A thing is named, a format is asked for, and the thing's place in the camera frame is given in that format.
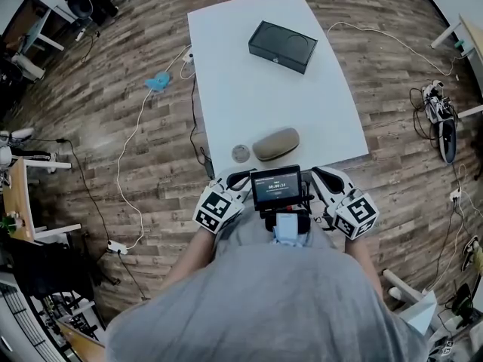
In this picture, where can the white box on black mount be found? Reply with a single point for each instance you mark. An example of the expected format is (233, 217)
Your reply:
(287, 228)

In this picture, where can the black rectangular box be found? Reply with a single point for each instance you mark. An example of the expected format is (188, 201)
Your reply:
(281, 42)

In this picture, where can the light wooden tabletop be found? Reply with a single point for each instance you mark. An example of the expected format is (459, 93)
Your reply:
(83, 343)

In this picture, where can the white power strip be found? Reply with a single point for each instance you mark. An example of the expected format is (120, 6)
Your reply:
(188, 57)
(455, 195)
(117, 247)

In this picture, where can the blue plush toy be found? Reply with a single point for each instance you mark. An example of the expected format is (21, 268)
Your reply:
(158, 82)

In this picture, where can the person's grey shirt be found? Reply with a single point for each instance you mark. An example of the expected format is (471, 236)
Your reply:
(264, 307)

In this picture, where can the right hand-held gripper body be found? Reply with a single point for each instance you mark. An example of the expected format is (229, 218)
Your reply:
(356, 215)

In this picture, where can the white desk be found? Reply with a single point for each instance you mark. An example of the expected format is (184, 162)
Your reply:
(443, 36)

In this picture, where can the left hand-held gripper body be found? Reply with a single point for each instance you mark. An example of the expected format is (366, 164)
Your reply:
(217, 209)

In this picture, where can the dark grey shoe-shaped device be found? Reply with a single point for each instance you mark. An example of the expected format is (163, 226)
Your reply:
(448, 142)

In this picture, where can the person's left forearm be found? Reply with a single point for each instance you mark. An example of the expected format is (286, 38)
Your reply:
(192, 255)

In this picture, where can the white-legged wooden side table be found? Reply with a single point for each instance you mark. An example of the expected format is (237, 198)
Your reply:
(17, 198)

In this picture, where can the small black display screen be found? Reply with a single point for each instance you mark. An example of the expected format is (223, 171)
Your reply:
(277, 187)

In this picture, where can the beige oval case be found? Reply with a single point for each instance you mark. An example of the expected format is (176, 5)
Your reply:
(275, 143)

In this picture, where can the small round grey lid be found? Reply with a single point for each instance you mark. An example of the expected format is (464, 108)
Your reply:
(240, 153)

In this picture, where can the person's right forearm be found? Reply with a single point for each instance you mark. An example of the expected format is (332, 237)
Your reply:
(362, 266)

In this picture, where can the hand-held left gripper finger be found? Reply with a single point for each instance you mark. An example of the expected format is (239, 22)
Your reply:
(226, 175)
(241, 196)

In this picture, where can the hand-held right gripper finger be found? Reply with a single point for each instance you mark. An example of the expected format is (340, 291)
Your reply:
(348, 183)
(322, 192)

